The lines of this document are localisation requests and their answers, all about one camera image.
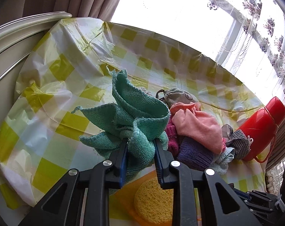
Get orange mesh bag with sponge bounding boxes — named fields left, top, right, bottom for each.
left=109, top=170, right=174, bottom=225

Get purple knitted hat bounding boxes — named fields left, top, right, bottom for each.
left=177, top=137, right=213, bottom=171

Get light blue cloth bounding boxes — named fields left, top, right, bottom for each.
left=209, top=147, right=235, bottom=175

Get red thermos bottle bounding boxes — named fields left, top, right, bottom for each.
left=239, top=96, right=285, bottom=163

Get magenta knitted sock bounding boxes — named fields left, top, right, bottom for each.
left=165, top=118, right=179, bottom=158

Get brown drape curtain right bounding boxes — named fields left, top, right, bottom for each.
left=266, top=121, right=285, bottom=170

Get green terry cloth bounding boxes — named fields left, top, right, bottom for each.
left=74, top=70, right=171, bottom=180

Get checkered plastic tablecloth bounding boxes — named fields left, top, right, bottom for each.
left=0, top=18, right=262, bottom=225

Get pink terry cloth pouch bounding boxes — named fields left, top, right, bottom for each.
left=170, top=102, right=224, bottom=155

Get floral lace curtain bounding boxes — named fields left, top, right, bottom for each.
left=180, top=0, right=285, bottom=100

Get black white gingham pouch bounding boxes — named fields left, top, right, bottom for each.
left=222, top=124, right=253, bottom=160

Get cream wooden cabinet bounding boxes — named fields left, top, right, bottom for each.
left=0, top=11, right=72, bottom=125

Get grey drawstring pouch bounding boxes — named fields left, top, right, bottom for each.
left=155, top=88, right=198, bottom=108

